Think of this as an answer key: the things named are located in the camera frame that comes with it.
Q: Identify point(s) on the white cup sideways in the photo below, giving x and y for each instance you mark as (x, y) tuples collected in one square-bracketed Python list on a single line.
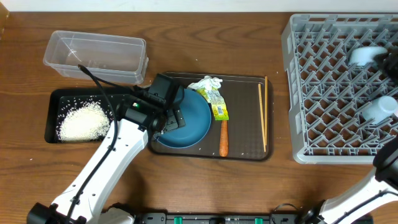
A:
[(380, 109)]

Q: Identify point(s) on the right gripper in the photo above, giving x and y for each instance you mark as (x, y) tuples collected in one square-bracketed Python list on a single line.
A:
[(391, 66)]

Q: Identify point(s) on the dark brown serving tray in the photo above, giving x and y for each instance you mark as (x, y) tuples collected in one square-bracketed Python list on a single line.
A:
[(244, 125)]

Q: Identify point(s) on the grey dishwasher rack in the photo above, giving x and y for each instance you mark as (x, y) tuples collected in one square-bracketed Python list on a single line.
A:
[(328, 94)]

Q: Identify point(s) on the black rectangular bin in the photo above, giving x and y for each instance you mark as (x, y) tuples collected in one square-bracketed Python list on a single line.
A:
[(63, 101)]

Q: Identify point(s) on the orange carrot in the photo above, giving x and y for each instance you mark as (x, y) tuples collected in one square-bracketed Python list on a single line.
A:
[(224, 141)]

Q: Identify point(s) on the light blue bowl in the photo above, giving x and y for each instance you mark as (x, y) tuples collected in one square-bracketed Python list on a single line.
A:
[(362, 56)]

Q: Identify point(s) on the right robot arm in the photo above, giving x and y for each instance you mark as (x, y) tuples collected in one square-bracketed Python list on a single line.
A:
[(379, 187)]

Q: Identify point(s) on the dark blue plate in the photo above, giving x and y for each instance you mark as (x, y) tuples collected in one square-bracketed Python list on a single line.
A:
[(197, 116)]

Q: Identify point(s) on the wooden chopstick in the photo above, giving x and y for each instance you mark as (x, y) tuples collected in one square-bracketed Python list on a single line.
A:
[(266, 108), (262, 117)]

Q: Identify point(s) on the clear plastic bin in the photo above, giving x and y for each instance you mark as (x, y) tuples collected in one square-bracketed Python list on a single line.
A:
[(112, 58)]

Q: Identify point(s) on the crumpled white tissue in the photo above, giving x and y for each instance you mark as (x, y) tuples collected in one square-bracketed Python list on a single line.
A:
[(208, 83)]

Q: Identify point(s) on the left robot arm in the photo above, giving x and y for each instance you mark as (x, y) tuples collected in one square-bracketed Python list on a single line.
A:
[(83, 200)]

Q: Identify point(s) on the yellow green snack wrapper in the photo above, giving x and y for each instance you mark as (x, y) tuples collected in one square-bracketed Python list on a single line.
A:
[(217, 102)]

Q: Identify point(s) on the pile of white rice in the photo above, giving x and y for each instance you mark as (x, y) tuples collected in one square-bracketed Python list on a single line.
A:
[(88, 123)]

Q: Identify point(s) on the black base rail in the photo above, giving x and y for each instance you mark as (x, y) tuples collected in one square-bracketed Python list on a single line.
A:
[(180, 218)]

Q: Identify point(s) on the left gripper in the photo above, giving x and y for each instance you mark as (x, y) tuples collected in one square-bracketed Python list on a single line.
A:
[(176, 118)]

